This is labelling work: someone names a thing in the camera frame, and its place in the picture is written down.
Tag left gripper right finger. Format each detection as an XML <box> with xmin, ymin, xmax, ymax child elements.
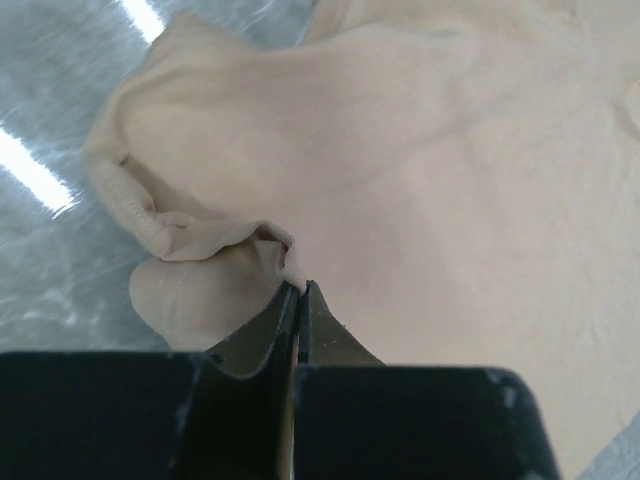
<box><xmin>293</xmin><ymin>283</ymin><xmax>560</xmax><ymax>479</ymax></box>

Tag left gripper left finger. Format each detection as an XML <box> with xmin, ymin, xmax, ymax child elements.
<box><xmin>1</xmin><ymin>284</ymin><xmax>299</xmax><ymax>479</ymax></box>

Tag beige t shirt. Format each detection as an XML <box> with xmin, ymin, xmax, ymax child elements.
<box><xmin>84</xmin><ymin>1</ymin><xmax>639</xmax><ymax>478</ymax></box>

